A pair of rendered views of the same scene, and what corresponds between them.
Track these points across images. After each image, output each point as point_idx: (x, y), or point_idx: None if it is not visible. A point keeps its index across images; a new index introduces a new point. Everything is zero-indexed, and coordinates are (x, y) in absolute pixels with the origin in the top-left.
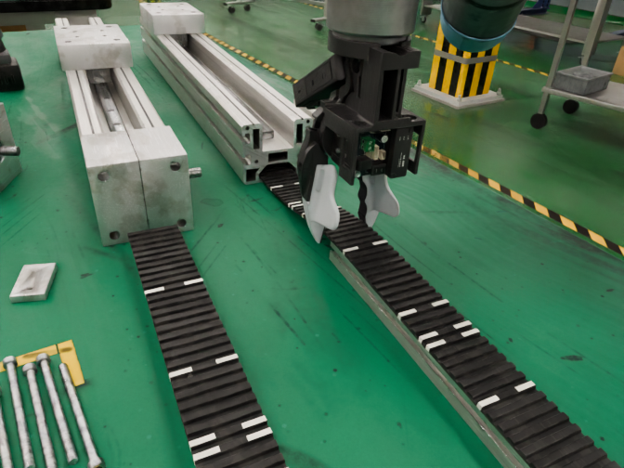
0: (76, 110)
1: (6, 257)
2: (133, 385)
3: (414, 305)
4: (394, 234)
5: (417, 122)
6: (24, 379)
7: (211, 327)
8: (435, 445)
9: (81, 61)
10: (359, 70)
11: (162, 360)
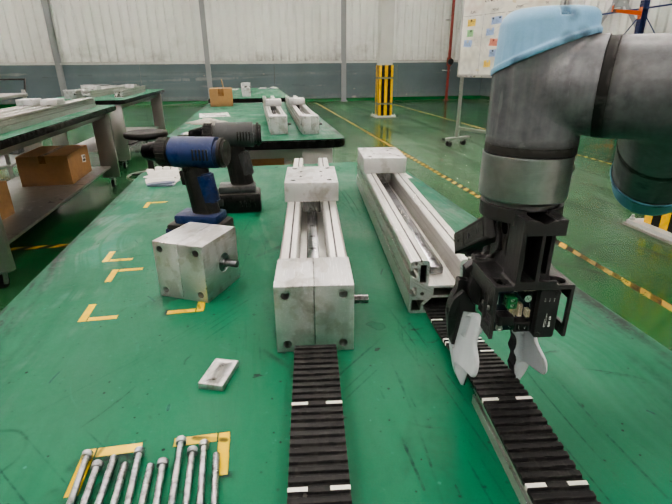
0: (284, 235)
1: (206, 348)
2: (263, 488)
3: (546, 478)
4: (548, 388)
5: (565, 286)
6: (187, 458)
7: (336, 451)
8: None
9: (299, 195)
10: (507, 231)
11: None
